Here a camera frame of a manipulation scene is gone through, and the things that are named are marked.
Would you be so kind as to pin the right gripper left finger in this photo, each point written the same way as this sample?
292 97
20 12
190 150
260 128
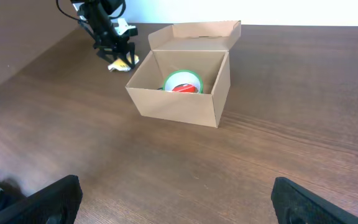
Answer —
57 203

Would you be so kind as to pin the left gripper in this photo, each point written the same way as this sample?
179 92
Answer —
100 28

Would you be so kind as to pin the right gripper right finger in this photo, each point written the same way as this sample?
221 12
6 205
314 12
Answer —
294 204

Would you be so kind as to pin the yellow sticky note pad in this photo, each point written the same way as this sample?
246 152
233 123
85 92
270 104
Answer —
121 66

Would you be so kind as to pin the orange black stapler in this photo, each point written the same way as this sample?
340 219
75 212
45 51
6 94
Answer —
186 88

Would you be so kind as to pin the brown cardboard box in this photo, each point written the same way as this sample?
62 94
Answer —
202 47

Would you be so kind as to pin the green tape roll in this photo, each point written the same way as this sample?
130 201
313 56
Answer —
180 77

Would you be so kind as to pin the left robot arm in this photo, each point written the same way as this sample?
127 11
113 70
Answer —
114 9

